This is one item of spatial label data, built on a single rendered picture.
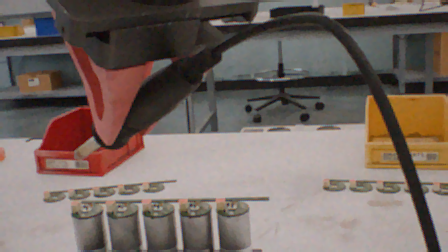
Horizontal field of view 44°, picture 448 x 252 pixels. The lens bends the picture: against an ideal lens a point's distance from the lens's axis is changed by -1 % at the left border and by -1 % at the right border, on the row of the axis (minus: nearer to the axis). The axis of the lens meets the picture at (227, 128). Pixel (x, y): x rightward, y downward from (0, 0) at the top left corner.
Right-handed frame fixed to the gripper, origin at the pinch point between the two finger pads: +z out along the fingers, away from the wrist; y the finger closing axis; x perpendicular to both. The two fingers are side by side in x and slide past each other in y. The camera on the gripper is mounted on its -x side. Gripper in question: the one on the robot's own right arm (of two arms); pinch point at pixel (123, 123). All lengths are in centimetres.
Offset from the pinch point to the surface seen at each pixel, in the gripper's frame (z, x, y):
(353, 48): -12.8, 12.7, 0.1
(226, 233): 9.4, 3.9, -7.4
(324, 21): -13.0, 11.2, 0.1
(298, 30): 93, -133, -174
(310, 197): 17.3, -1.0, -24.2
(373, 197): 15.1, 3.2, -28.4
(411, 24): 76, -99, -209
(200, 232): 9.9, 2.6, -6.1
